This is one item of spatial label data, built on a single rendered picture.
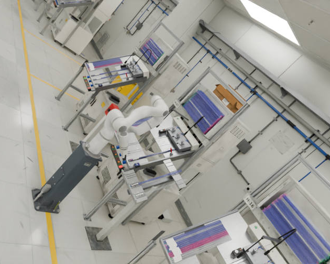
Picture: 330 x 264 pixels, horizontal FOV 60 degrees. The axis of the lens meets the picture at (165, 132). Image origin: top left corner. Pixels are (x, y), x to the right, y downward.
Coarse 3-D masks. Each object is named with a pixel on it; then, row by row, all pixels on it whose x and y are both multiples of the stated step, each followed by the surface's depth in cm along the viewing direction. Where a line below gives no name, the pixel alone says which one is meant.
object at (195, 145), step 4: (172, 120) 326; (176, 120) 319; (180, 120) 319; (176, 124) 318; (180, 124) 314; (184, 124) 315; (180, 128) 309; (184, 128) 310; (184, 132) 305; (188, 132) 305; (188, 136) 300; (192, 136) 301; (192, 140) 296; (192, 144) 292; (196, 144) 292; (192, 148) 292; (196, 148) 295
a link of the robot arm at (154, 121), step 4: (156, 96) 250; (152, 100) 250; (156, 100) 247; (152, 104) 251; (148, 120) 257; (152, 120) 256; (156, 120) 255; (160, 120) 256; (152, 124) 256; (156, 124) 257
